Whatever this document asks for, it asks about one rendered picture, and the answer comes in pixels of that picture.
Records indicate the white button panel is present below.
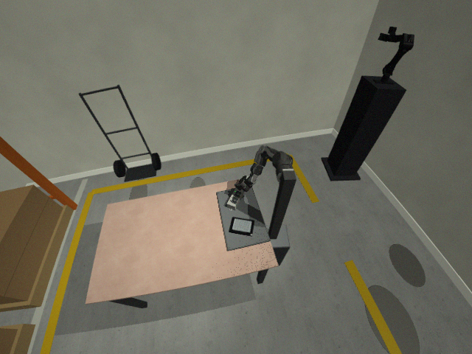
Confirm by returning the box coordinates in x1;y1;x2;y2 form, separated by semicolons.
227;188;243;211

